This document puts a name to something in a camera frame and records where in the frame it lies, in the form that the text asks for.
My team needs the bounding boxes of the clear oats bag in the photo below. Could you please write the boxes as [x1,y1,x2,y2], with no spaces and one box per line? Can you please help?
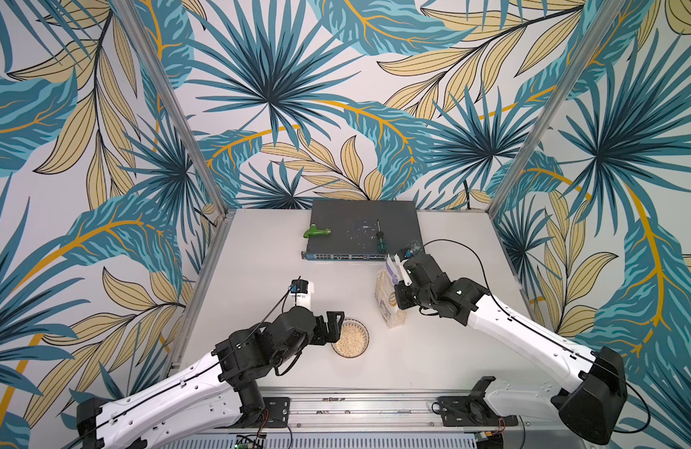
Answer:
[375,256,407,329]

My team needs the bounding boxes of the white patterned breakfast bowl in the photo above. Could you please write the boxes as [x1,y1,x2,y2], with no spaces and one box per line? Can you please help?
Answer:
[332,318,370,358]

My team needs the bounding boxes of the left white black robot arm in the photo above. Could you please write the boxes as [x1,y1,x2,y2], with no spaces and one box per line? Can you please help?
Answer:
[76,306,345,448]

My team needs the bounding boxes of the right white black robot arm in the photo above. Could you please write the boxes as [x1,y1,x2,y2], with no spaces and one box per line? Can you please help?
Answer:
[386,252,628,445]

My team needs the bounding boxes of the green plastic fitting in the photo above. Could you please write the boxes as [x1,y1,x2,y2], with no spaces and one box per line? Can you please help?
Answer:
[304,224,332,239]

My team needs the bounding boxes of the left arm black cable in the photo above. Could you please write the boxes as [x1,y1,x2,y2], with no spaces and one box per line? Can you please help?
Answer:
[64,285,296,447]

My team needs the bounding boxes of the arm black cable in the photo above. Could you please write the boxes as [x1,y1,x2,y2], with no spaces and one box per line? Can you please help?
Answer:
[64,285,296,447]
[420,238,652,436]

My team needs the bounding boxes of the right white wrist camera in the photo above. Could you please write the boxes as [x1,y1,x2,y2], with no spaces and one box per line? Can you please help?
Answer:
[386,254,412,286]

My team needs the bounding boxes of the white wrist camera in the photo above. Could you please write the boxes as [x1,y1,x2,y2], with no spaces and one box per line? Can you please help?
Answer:
[386,254,412,286]
[288,278,315,310]

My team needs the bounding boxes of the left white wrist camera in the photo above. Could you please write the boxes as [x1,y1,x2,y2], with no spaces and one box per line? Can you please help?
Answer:
[288,278,315,310]

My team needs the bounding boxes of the green handled screwdriver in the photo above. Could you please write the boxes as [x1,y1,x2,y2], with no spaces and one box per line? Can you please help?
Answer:
[377,220,388,254]

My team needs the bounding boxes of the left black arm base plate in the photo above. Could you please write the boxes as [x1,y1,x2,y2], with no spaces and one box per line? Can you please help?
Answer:
[230,397,291,430]

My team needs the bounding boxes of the aluminium front rail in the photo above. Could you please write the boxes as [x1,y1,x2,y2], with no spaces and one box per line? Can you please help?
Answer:
[160,388,589,448]

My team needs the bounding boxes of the grey network switch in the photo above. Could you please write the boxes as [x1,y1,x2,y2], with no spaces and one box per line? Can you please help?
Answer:
[302,199,423,262]

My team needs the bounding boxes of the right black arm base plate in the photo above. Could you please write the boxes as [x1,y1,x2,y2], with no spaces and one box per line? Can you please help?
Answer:
[431,396,519,428]

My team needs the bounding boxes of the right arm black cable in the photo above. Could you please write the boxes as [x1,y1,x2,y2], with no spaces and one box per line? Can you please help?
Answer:
[420,238,652,436]

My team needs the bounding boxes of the right aluminium frame post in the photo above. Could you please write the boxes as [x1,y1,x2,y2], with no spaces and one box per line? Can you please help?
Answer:
[487,1,625,219]

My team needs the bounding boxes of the aluminium frame post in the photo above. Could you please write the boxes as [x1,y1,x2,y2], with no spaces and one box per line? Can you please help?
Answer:
[487,1,625,219]
[113,0,228,220]

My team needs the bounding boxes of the left aluminium frame post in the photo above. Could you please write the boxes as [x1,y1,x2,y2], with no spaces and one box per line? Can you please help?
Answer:
[113,0,228,220]

